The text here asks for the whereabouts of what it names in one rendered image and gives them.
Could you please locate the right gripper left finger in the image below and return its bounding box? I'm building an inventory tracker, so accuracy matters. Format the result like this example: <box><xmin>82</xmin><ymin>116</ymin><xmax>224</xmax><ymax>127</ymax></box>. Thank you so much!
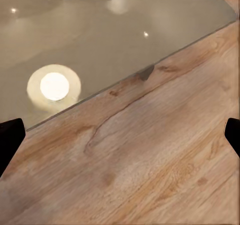
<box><xmin>0</xmin><ymin>118</ymin><xmax>26</xmax><ymax>177</ymax></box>

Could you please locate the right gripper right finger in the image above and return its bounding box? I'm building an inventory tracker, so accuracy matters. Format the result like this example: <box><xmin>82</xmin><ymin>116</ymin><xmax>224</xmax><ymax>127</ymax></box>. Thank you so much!
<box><xmin>224</xmin><ymin>117</ymin><xmax>240</xmax><ymax>157</ymax></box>

